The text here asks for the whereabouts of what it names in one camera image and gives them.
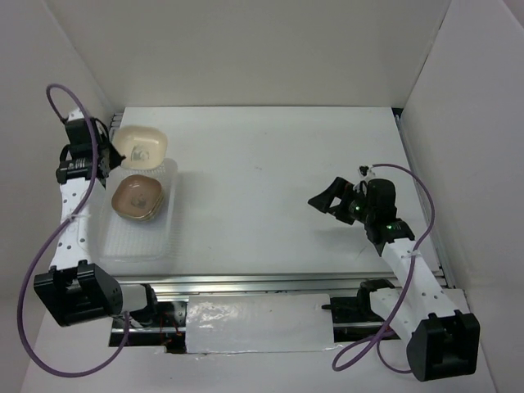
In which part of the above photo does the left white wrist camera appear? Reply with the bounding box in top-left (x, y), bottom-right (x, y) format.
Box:
top-left (66, 107), bottom-right (85, 122)

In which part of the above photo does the cream panda plate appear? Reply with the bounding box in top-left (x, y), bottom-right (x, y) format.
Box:
top-left (112, 125), bottom-right (168, 170)

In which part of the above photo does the white foil cover panel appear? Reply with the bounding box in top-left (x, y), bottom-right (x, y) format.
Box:
top-left (185, 294), bottom-right (335, 355)

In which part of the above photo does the aluminium rail frame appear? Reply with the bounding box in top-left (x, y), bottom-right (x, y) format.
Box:
top-left (61, 112), bottom-right (455, 298)

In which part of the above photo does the white perforated plastic bin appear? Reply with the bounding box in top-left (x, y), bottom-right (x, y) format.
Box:
top-left (98, 159), bottom-right (178, 264)

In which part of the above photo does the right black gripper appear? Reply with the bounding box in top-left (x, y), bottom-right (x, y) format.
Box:
top-left (308, 176), bottom-right (375, 225)

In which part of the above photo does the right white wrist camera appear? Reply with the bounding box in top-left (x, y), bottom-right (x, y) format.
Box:
top-left (358, 165), bottom-right (376, 182)

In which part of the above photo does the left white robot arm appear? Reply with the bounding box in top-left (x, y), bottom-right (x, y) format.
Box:
top-left (33, 109), bottom-right (162, 328)

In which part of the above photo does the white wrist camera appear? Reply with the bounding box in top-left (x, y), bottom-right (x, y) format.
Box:
top-left (358, 165), bottom-right (376, 182)
top-left (66, 107), bottom-right (85, 122)

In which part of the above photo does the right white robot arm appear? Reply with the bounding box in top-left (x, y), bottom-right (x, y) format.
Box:
top-left (308, 177), bottom-right (481, 382)

